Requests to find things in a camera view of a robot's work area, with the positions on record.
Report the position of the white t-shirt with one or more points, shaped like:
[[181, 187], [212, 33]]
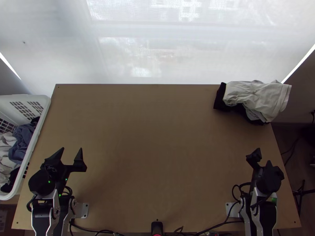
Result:
[[265, 98]]

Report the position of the white laundry basket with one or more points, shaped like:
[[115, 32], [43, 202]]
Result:
[[24, 100]]

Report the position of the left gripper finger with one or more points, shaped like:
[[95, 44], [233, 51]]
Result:
[[56, 157], [78, 158]]

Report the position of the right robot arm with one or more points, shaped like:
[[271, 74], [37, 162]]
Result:
[[269, 188]]

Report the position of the white sheer curtain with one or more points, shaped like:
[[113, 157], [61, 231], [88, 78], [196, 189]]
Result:
[[157, 37]]

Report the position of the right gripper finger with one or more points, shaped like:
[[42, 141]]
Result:
[[268, 166], [254, 158]]

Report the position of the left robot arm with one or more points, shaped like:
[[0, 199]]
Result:
[[41, 184]]

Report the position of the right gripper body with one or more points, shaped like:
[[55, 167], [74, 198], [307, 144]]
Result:
[[269, 173]]

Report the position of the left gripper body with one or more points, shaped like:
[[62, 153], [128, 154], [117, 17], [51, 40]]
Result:
[[67, 169]]

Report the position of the heap of clothes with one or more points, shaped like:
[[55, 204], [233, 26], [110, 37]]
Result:
[[22, 137]]

